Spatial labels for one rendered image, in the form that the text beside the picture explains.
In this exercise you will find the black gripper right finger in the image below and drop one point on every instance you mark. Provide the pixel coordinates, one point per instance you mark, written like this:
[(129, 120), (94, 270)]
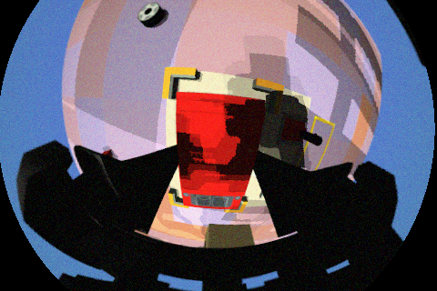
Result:
[(290, 191)]

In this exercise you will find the small toy wheel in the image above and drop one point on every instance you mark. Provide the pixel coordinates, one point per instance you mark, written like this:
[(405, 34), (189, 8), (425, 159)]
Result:
[(151, 14)]

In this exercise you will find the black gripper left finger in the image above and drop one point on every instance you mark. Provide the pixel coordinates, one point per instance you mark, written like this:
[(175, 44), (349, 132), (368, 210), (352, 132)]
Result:
[(139, 183)]

